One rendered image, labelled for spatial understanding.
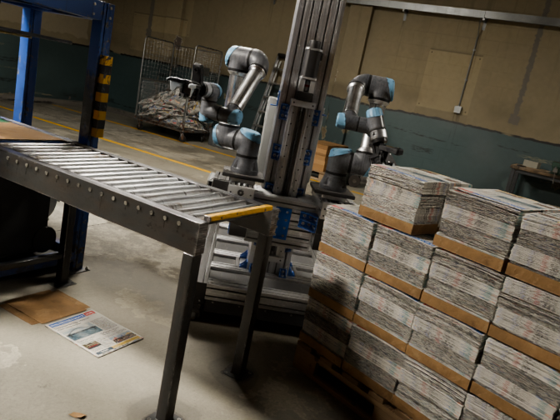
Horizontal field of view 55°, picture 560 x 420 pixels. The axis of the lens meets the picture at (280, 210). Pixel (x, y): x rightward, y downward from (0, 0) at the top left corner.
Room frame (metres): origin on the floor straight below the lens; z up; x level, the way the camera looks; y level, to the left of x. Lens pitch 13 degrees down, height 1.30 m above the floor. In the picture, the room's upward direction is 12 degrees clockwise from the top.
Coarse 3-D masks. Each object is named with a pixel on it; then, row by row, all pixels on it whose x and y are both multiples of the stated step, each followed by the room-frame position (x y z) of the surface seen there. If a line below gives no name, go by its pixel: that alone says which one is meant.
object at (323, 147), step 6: (318, 144) 8.54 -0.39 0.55; (324, 144) 8.54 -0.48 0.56; (330, 144) 8.77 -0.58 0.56; (336, 144) 9.00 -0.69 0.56; (318, 150) 8.53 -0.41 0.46; (324, 150) 8.48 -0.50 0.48; (318, 156) 8.51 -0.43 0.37; (324, 156) 8.47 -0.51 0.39; (318, 162) 8.49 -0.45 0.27; (324, 162) 8.45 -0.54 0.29; (312, 168) 8.52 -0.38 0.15; (318, 168) 8.48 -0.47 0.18; (324, 168) 8.47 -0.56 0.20
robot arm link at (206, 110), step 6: (204, 102) 2.66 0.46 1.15; (210, 102) 2.66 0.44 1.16; (216, 102) 2.68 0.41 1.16; (204, 108) 2.65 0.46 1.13; (210, 108) 2.65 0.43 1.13; (216, 108) 2.64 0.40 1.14; (204, 114) 2.65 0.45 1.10; (210, 114) 2.64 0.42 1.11; (216, 114) 2.63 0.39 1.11; (204, 120) 2.65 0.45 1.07; (210, 120) 2.66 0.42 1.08; (216, 120) 2.65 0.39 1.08
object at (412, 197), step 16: (368, 176) 2.31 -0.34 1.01; (384, 176) 2.25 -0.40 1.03; (400, 176) 2.20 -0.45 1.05; (416, 176) 2.21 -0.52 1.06; (368, 192) 2.30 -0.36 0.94; (384, 192) 2.24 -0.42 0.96; (400, 192) 2.20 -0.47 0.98; (416, 192) 2.14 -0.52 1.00; (432, 192) 2.16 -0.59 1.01; (384, 208) 2.23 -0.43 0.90; (400, 208) 2.18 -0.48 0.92; (416, 208) 2.12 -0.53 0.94; (432, 208) 2.19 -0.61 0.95; (416, 224) 2.13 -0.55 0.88
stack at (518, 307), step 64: (320, 256) 2.42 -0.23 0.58; (384, 256) 2.17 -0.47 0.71; (448, 256) 1.97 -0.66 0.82; (320, 320) 2.37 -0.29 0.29; (384, 320) 2.12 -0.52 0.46; (448, 320) 1.91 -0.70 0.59; (512, 320) 1.75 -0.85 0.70; (320, 384) 2.29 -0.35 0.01; (384, 384) 2.05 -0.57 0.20; (448, 384) 1.87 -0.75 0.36; (512, 384) 1.70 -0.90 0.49
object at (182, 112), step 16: (144, 48) 10.08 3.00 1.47; (192, 48) 10.54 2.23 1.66; (208, 48) 9.83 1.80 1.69; (160, 64) 10.48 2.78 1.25; (160, 80) 10.55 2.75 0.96; (144, 96) 10.00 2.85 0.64; (160, 96) 9.81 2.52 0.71; (176, 96) 9.86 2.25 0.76; (144, 112) 10.10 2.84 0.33; (160, 112) 9.85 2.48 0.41; (176, 112) 9.75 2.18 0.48; (192, 112) 9.75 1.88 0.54; (160, 128) 10.68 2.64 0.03; (176, 128) 9.62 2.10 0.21; (192, 128) 10.00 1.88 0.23
